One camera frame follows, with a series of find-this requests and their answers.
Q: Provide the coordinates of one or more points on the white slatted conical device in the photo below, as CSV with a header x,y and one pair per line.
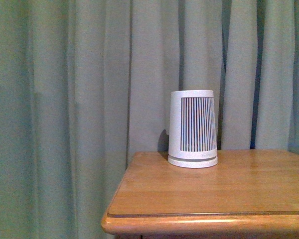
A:
x,y
192,130

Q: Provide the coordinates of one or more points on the grey-green fabric curtain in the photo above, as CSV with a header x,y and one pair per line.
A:
x,y
84,84

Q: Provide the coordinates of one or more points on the wooden nightstand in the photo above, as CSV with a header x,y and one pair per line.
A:
x,y
249,193

